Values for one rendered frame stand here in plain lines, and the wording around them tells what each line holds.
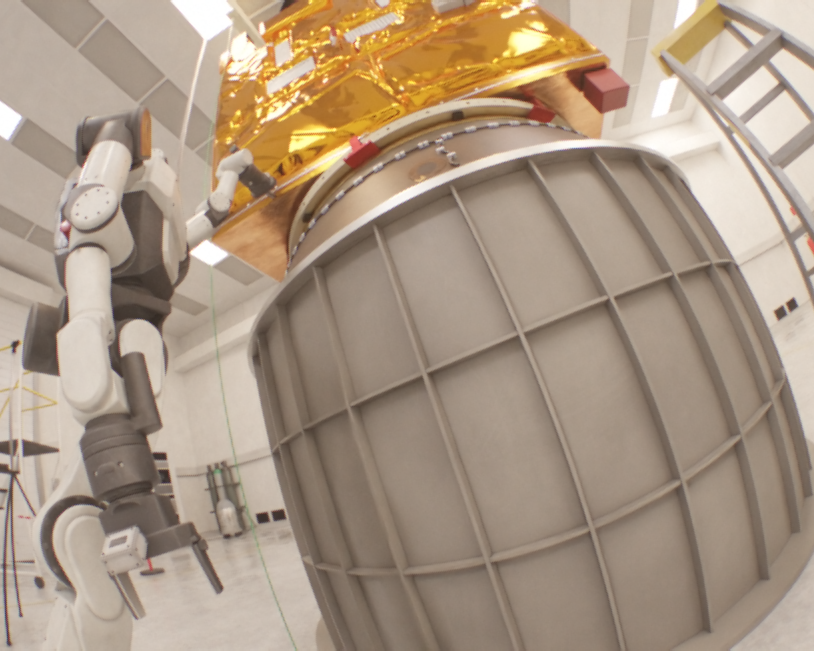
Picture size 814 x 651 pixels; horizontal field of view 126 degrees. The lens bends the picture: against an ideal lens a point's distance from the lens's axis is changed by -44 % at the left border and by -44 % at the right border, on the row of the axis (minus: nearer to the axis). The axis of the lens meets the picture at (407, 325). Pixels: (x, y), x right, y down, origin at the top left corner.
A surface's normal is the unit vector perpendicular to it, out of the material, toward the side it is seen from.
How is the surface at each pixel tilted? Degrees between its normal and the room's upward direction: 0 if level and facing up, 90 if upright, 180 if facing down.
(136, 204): 100
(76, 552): 90
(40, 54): 180
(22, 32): 180
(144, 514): 90
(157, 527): 90
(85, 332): 90
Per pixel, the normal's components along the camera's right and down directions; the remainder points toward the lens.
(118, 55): 0.30, 0.89
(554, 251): -0.15, -0.32
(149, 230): 0.90, -0.29
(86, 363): 0.31, -0.44
